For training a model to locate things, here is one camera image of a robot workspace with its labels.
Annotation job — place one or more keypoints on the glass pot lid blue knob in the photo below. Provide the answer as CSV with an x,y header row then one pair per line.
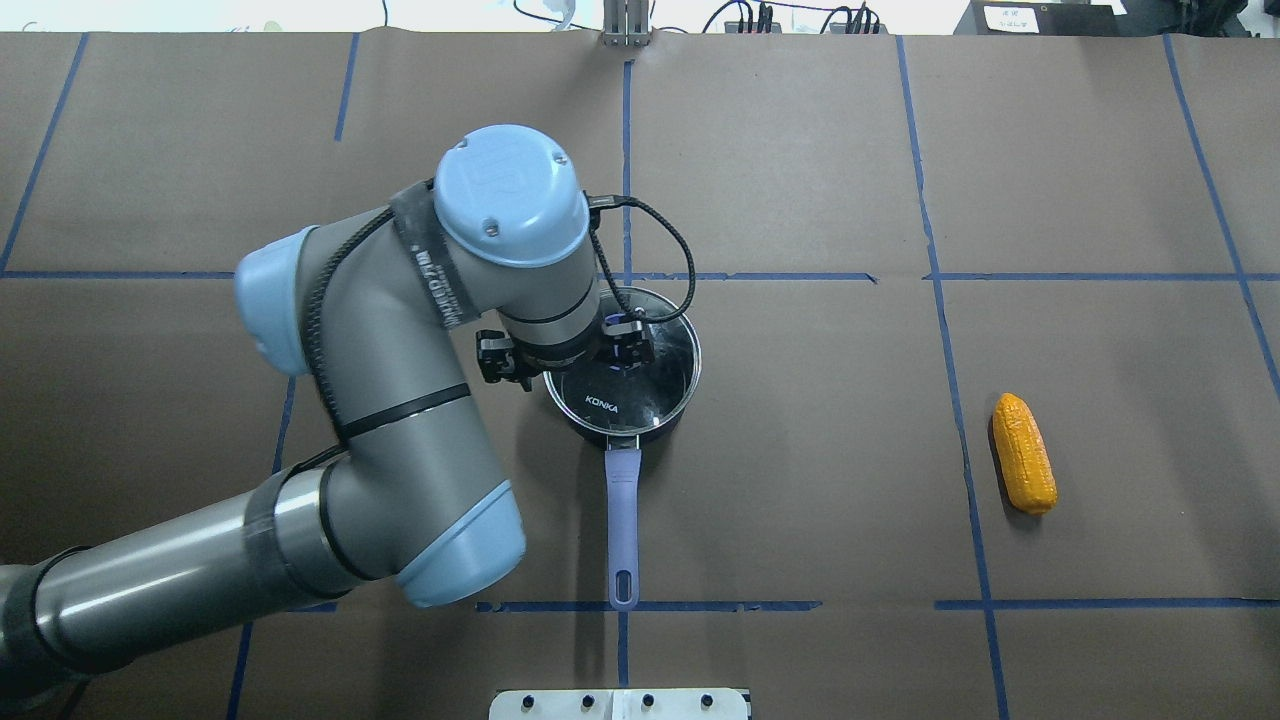
x,y
627,409

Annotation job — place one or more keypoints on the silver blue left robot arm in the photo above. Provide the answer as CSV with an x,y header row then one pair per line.
x,y
412,489

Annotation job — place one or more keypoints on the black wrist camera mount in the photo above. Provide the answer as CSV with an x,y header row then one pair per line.
x,y
500,361

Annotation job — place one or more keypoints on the aluminium frame post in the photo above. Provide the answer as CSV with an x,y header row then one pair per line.
x,y
626,23

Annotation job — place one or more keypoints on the white pedestal column base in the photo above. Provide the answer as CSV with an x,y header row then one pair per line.
x,y
623,703

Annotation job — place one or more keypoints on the yellow toy corn cob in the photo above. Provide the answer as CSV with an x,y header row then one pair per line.
x,y
1022,457

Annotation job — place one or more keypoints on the dark blue saucepan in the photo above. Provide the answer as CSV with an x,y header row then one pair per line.
x,y
622,470

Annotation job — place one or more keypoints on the black box with label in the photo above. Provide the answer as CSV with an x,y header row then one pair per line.
x,y
1037,18

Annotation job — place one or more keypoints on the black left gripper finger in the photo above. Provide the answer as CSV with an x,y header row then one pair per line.
x,y
626,343

